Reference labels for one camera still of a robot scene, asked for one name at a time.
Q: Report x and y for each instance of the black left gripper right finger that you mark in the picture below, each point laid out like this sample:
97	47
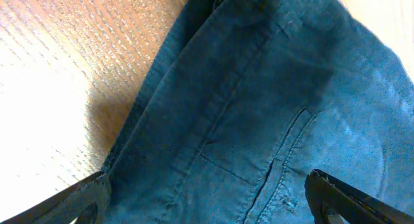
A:
333	201

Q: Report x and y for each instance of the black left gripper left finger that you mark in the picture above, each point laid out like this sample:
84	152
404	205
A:
84	202

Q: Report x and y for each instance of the navy blue shorts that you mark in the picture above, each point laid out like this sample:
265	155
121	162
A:
244	98

